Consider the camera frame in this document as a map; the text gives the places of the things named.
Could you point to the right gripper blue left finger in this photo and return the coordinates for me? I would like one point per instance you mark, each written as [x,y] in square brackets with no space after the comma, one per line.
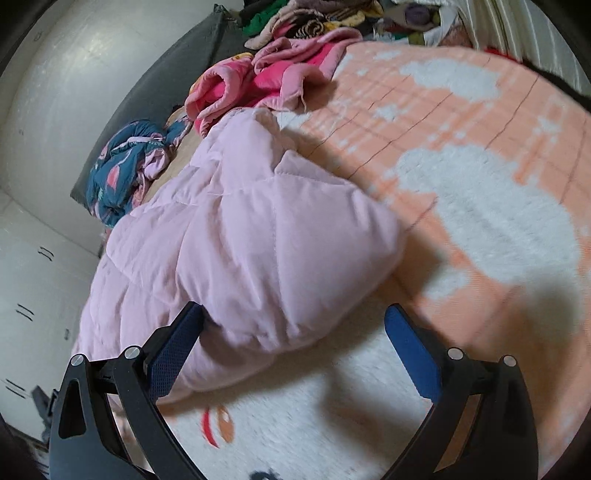
[84,441]

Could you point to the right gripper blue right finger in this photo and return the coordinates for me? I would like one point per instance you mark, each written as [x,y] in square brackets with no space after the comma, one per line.
[481,423]

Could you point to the pink quilted jacket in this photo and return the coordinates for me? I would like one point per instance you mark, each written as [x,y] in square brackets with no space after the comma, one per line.
[275,248]

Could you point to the pile of assorted clothes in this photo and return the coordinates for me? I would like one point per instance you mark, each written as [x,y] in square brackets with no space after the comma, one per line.
[415,23]

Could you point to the white wardrobe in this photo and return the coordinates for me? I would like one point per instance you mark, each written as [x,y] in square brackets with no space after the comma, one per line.
[45,282]

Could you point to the orange white plaid blanket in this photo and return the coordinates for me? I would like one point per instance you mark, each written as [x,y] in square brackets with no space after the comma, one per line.
[487,164]

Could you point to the teal pink flamingo quilt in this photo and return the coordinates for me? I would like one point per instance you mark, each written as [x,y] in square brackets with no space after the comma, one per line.
[132,159]

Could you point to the beige bed sheet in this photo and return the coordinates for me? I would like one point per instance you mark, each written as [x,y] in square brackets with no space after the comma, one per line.
[175,156]

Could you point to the hot pink fleece garment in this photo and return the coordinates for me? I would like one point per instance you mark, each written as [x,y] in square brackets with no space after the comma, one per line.
[275,77]

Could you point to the white satin curtain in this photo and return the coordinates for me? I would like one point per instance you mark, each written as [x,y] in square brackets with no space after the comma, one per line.
[551,38]

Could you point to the dark grey headboard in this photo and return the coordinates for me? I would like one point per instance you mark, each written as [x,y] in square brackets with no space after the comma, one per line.
[166,83]

